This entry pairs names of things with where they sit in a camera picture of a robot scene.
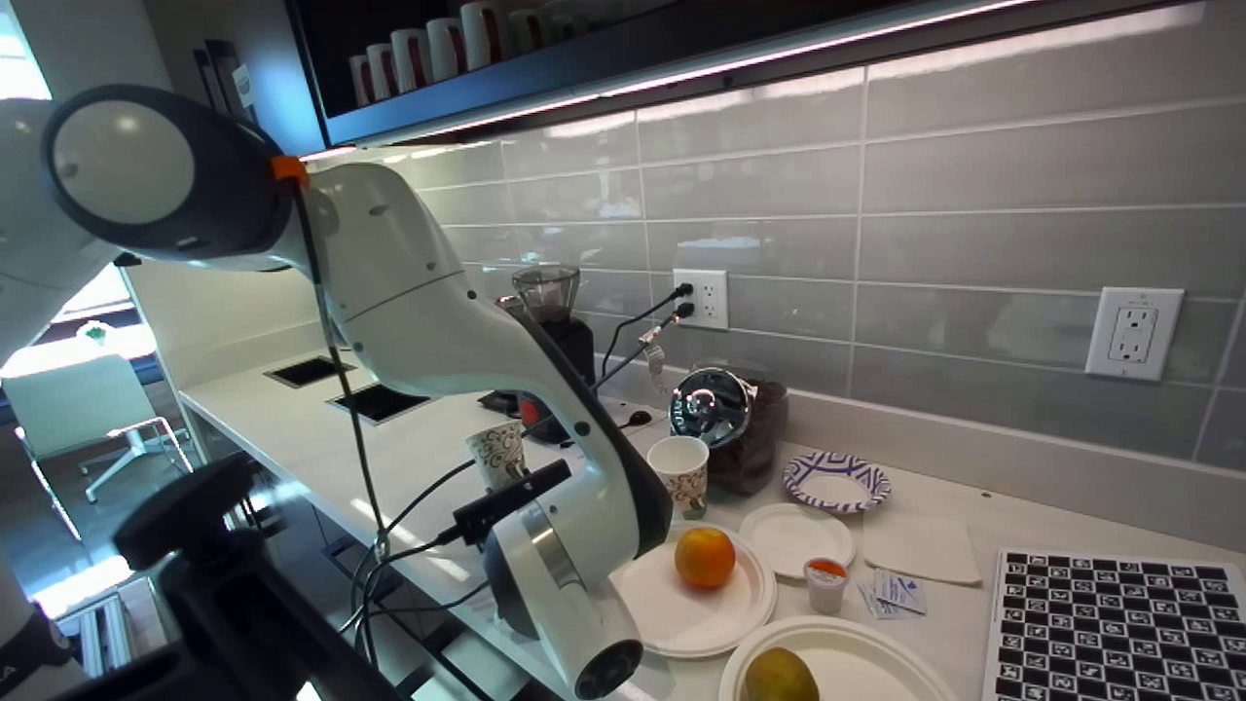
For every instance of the white wall outlet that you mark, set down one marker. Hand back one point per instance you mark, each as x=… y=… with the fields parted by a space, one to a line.
x=1132 y=332
x=705 y=295

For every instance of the checkerboard calibration board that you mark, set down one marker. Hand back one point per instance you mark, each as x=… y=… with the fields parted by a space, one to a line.
x=1114 y=628

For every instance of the white foam plate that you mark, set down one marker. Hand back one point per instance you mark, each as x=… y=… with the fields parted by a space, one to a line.
x=696 y=624

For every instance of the small sauce cup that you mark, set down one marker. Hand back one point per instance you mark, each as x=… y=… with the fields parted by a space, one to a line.
x=826 y=584

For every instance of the small white plate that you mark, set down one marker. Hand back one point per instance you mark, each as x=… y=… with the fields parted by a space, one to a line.
x=788 y=540

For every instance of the patterned paper cup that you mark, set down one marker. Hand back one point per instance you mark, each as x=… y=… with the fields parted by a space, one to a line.
x=685 y=467

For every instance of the yellow fruit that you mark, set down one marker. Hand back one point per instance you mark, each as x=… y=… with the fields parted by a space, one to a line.
x=777 y=676

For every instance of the white napkin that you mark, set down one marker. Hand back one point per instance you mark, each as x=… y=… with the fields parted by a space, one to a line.
x=923 y=545

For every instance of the blue patterned paper plate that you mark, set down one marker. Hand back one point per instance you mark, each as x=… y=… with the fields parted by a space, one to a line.
x=834 y=483

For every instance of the dark coffee maker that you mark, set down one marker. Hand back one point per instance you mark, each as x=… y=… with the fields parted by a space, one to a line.
x=738 y=418

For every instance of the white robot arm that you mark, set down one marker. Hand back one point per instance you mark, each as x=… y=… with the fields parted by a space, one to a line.
x=167 y=175

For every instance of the orange fruit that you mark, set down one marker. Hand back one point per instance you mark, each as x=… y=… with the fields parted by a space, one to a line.
x=701 y=557

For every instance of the white plate with fruit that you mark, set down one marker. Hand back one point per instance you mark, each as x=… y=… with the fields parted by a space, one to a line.
x=845 y=658

